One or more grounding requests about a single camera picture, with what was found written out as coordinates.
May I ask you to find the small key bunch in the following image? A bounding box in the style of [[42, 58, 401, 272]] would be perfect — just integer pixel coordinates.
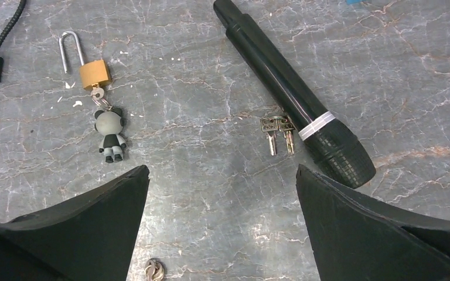
[[145, 259, 165, 281]]

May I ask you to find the blue toy brick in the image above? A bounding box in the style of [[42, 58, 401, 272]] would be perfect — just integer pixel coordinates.
[[346, 0, 368, 5]]

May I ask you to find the pair of silver keys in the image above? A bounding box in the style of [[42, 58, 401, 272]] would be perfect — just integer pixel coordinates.
[[260, 115, 295, 156]]

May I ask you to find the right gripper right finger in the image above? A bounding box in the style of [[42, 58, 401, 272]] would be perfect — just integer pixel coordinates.
[[296, 165, 450, 280]]

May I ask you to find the brass padlock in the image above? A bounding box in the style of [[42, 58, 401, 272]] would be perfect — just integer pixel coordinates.
[[58, 30, 112, 91]]

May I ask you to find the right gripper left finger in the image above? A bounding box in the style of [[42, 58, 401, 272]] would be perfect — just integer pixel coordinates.
[[0, 165, 149, 280]]

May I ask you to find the panda keychain with key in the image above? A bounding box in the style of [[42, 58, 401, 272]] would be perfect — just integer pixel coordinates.
[[91, 86, 127, 163]]

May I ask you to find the black microphone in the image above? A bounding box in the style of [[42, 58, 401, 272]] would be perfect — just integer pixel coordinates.
[[213, 0, 376, 189]]

